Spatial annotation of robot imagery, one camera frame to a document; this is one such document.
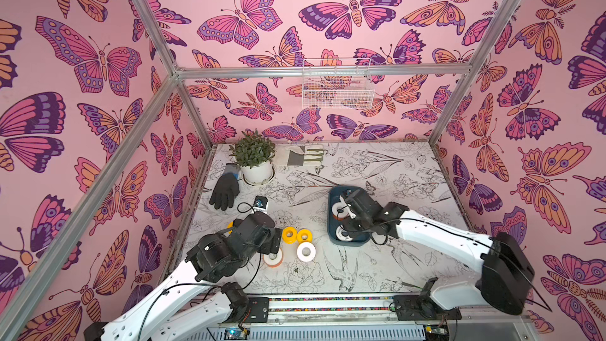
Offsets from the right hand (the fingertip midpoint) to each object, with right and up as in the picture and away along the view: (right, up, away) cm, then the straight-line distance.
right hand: (344, 225), depth 83 cm
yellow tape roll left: (-20, -5, +6) cm, 21 cm away
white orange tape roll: (0, -5, +4) cm, 7 cm away
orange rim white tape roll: (-25, -13, -1) cm, 28 cm away
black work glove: (-48, +11, +18) cm, 52 cm away
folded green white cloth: (-15, +26, +33) cm, 44 cm away
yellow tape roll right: (-14, -4, +6) cm, 16 cm away
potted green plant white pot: (-33, +26, +7) cm, 43 cm away
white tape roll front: (-11, -9, +1) cm, 15 cm away
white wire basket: (0, +54, +23) cm, 59 cm away
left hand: (-25, +2, -11) cm, 27 cm away
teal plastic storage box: (-2, +10, +11) cm, 15 cm away
